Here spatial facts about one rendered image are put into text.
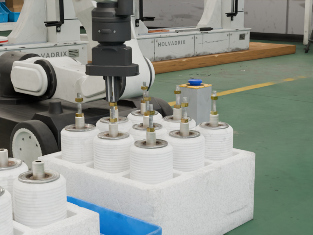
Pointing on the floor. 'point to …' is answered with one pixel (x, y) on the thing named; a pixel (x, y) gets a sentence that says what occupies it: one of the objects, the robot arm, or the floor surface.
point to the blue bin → (117, 220)
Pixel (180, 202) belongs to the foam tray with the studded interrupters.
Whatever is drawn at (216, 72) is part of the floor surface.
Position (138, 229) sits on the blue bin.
